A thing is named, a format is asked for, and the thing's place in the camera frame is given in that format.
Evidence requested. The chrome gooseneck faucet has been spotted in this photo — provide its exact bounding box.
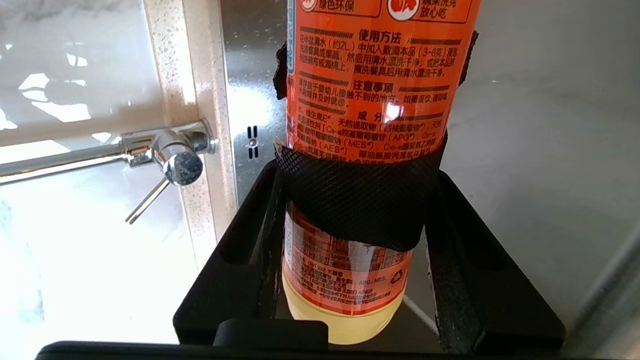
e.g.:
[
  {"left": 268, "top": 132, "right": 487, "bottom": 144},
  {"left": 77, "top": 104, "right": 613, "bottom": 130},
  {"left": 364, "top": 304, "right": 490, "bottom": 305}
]
[{"left": 0, "top": 118, "right": 219, "bottom": 225}]

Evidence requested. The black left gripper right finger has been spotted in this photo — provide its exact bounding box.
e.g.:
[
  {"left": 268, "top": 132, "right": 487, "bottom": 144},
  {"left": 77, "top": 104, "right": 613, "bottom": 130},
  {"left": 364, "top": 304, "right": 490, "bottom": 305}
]
[{"left": 425, "top": 170, "right": 567, "bottom": 353}]

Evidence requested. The stainless steel sink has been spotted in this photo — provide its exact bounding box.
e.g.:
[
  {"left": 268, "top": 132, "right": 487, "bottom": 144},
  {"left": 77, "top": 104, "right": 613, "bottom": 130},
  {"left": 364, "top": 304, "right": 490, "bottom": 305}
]
[{"left": 220, "top": 0, "right": 640, "bottom": 360}]

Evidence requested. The orange dish soap bottle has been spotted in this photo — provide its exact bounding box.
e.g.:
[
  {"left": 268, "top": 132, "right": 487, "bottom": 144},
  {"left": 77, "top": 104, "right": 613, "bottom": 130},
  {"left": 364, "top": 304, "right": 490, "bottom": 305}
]
[{"left": 274, "top": 0, "right": 482, "bottom": 346}]

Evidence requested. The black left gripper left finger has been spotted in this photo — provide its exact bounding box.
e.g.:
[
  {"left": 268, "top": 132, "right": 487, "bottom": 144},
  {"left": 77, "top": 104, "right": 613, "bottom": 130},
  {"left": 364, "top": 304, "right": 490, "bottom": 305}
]
[{"left": 173, "top": 160, "right": 286, "bottom": 346}]

